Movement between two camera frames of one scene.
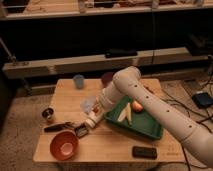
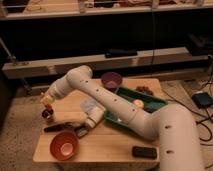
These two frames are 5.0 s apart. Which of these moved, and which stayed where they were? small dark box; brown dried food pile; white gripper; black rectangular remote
Moved: white gripper
Stayed: small dark box; brown dried food pile; black rectangular remote
